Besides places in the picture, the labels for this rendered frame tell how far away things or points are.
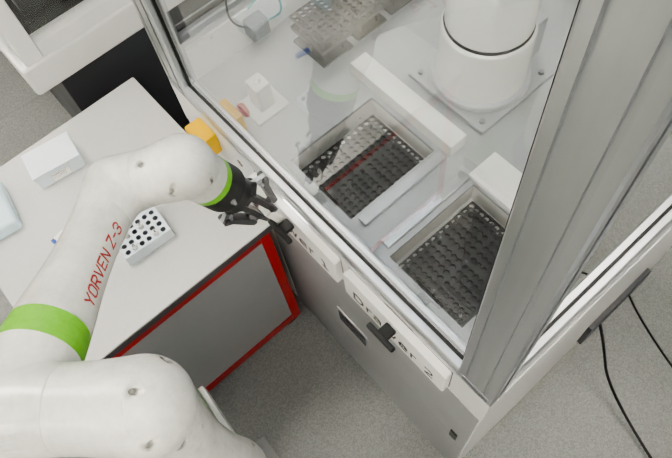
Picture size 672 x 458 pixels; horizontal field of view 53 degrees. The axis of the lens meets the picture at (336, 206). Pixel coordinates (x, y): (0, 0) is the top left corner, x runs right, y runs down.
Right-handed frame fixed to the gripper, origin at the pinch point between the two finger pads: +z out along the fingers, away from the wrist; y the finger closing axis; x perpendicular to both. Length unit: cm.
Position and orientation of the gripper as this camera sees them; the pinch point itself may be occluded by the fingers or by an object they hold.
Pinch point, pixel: (271, 213)
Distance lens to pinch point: 143.7
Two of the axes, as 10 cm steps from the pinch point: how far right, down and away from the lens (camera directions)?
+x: 6.6, 6.4, -4.0
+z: 3.3, 2.3, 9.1
